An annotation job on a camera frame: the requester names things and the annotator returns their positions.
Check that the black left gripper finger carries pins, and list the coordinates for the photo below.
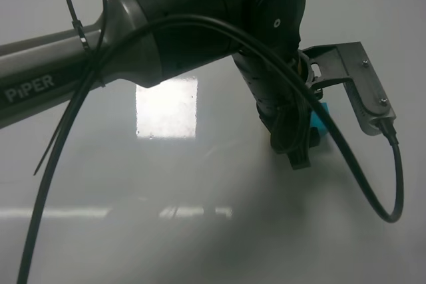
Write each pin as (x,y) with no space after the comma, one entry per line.
(299,158)

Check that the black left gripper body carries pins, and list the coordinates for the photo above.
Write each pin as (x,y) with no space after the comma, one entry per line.
(283,112)

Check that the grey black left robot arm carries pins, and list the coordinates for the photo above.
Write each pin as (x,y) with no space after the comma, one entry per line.
(150,41)

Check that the teal loose block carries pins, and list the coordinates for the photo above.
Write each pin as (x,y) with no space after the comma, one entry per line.
(316,123)

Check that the black zip tie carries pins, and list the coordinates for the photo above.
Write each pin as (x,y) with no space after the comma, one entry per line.
(79,30)

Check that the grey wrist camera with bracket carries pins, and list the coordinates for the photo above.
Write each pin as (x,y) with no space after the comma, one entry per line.
(348,64)

